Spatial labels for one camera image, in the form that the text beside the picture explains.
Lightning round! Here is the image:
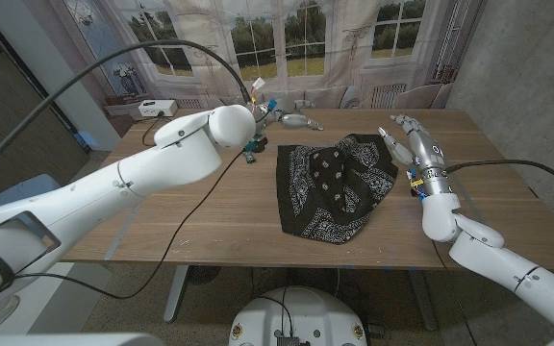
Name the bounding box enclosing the black paisley bandana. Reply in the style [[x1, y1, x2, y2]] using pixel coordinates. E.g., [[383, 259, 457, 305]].
[[275, 133, 400, 245]]

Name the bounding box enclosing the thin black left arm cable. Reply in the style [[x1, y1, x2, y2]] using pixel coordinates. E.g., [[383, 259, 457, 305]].
[[0, 148, 245, 335]]

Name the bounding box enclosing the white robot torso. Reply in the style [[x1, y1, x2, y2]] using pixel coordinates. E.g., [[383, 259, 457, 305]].
[[228, 285, 368, 346]]

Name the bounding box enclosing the grey table leg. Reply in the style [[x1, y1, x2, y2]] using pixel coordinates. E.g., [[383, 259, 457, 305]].
[[409, 269, 438, 332]]

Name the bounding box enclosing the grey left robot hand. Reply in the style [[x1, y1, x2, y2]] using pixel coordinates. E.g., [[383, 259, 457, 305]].
[[250, 97, 325, 140]]

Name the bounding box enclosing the white table leg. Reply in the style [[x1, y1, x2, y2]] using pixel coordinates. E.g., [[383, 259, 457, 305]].
[[163, 264, 189, 323]]

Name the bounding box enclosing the printed window backdrop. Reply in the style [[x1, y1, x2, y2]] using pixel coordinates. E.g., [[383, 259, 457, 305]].
[[63, 0, 488, 111]]

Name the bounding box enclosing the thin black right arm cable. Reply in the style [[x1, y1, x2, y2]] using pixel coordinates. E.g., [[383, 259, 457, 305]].
[[430, 238, 478, 346]]

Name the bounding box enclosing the black torso cable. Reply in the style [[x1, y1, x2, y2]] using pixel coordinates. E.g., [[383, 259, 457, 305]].
[[257, 285, 295, 337]]

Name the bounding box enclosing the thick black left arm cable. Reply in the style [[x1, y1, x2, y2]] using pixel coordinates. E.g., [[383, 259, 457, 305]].
[[0, 38, 254, 184]]

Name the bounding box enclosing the white power box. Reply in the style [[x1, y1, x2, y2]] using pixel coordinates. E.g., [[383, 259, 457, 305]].
[[138, 99, 179, 118]]

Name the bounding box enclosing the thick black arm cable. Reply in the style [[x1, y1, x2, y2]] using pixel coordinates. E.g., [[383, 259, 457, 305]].
[[442, 158, 554, 198], [0, 38, 254, 184]]

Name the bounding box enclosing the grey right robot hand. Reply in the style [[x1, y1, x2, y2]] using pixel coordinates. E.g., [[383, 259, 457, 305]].
[[377, 113, 454, 197]]

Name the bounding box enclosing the black round floor object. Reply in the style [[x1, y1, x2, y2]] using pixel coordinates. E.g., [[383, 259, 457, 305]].
[[185, 265, 222, 284]]

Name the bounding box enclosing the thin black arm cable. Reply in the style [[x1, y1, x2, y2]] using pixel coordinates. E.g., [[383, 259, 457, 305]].
[[430, 238, 478, 346], [0, 148, 245, 335]]

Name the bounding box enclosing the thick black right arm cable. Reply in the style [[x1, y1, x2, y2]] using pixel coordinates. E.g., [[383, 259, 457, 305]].
[[442, 158, 554, 198]]

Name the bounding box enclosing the black power box cable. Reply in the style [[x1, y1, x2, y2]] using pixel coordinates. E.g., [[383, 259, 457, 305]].
[[140, 114, 176, 147]]

